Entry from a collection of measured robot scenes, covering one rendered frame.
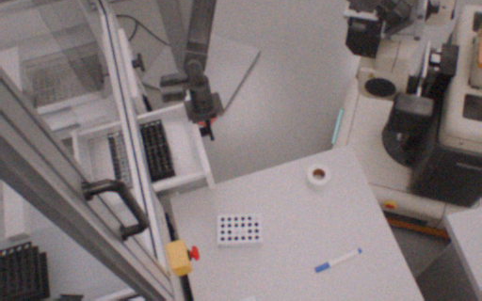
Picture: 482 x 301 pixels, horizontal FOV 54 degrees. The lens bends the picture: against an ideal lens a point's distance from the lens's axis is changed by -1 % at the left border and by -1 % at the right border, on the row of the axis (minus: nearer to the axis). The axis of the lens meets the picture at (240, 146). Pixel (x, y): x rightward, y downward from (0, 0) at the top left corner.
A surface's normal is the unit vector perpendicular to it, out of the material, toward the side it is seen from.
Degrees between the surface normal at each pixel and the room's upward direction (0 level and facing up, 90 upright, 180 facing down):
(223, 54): 3
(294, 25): 0
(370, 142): 0
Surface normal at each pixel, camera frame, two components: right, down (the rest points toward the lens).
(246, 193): -0.07, -0.49
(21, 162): 0.28, 0.83
